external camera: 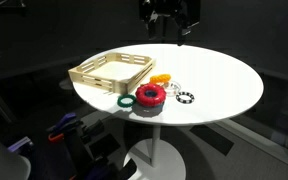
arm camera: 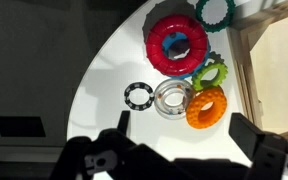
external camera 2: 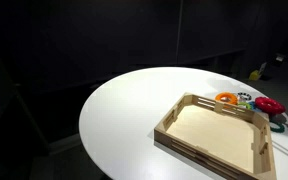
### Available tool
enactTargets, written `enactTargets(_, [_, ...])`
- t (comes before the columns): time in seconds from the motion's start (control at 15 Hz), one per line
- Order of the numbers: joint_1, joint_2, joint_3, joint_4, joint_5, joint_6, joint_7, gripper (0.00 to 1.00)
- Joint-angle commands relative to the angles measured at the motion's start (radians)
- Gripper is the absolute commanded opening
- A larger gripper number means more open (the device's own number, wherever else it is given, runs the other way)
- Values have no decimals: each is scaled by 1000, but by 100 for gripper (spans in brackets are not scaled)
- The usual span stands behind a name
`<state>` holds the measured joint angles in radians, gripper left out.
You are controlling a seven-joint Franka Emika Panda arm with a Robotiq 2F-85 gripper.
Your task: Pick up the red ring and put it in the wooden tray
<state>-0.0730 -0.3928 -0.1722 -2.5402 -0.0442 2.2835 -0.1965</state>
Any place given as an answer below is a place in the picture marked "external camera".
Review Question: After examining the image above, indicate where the dark green ring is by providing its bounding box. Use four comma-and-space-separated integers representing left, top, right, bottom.
116, 93, 138, 109

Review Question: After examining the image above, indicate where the orange ridged ring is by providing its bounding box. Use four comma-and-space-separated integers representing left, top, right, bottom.
149, 73, 172, 85

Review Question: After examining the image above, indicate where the wooden slatted tray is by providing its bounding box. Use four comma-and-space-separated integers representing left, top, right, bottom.
68, 52, 155, 94

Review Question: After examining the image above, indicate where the clear transparent ring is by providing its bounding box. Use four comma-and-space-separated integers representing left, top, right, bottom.
162, 80, 182, 98

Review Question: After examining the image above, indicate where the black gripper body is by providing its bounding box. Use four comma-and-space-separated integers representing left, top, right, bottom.
138, 0, 201, 28

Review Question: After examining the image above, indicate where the white chair edge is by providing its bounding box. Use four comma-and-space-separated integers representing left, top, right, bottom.
0, 143, 31, 180

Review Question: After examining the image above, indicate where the blue ridged ring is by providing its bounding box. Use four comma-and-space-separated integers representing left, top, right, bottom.
137, 100, 166, 114

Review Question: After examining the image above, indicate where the purple and black equipment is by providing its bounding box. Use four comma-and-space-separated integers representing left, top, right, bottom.
11, 112, 137, 180

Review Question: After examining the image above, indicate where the black and white ring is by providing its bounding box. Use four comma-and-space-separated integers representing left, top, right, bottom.
175, 91, 196, 104

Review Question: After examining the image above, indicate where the red ridged ring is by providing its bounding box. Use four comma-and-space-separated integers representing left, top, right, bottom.
135, 83, 168, 108

